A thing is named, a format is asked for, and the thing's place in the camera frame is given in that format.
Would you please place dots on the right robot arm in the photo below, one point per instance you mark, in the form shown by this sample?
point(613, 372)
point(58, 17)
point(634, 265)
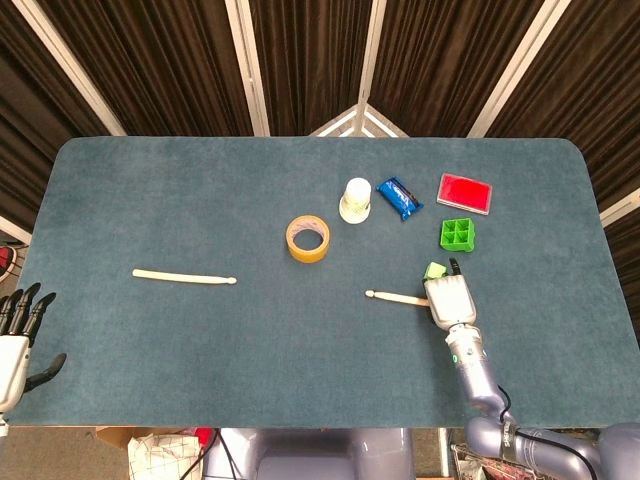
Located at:
point(475, 375)

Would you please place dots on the wooden drumstick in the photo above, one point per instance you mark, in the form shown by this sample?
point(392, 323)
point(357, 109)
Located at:
point(185, 277)
point(397, 297)

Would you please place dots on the blue snack packet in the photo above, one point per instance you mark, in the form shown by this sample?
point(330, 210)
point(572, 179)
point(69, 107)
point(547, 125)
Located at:
point(397, 197)

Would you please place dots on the lavender robot torso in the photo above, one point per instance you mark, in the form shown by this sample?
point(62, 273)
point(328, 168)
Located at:
point(310, 460)

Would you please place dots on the red flat box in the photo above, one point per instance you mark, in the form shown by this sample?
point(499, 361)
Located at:
point(465, 194)

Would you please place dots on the white screen frame post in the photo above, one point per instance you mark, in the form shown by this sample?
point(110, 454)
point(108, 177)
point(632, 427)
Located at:
point(370, 50)
point(247, 70)
point(70, 70)
point(518, 70)

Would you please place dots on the brown pleated curtain panel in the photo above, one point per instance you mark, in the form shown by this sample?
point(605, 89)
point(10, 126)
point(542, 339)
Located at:
point(440, 65)
point(165, 65)
point(310, 60)
point(30, 100)
point(600, 100)

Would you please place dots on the blue table cloth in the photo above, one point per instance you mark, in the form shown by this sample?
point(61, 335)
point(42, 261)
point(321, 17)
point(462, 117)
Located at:
point(300, 350)

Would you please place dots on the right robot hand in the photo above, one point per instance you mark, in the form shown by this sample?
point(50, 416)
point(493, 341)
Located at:
point(450, 302)

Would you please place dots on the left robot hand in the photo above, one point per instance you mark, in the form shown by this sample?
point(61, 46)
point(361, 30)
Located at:
point(11, 367)

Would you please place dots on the yellow tape roll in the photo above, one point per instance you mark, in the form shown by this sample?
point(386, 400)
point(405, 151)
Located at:
point(307, 257)

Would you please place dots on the white paper cup stack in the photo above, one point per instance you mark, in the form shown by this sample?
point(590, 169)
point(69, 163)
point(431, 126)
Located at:
point(357, 192)

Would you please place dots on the red plastic item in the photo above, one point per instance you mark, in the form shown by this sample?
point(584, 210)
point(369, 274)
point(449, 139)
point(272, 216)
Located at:
point(204, 436)

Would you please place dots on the cardboard box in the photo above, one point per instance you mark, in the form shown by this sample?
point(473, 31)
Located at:
point(115, 435)

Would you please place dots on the light green cube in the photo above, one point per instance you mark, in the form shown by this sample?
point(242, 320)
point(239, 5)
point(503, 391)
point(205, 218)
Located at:
point(432, 270)

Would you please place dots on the red and white shoe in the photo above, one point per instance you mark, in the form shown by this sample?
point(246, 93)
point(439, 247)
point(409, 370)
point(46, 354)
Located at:
point(5, 262)

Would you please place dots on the green four-cell tray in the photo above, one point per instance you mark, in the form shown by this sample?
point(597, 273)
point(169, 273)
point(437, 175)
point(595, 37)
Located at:
point(457, 235)

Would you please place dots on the white screen frame bar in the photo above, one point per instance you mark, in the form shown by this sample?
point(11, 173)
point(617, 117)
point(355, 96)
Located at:
point(12, 231)
point(620, 210)

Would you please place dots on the white checked bag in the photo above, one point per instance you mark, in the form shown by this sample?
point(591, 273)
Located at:
point(160, 457)

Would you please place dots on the white triangular screen frame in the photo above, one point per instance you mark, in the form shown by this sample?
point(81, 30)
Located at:
point(357, 120)

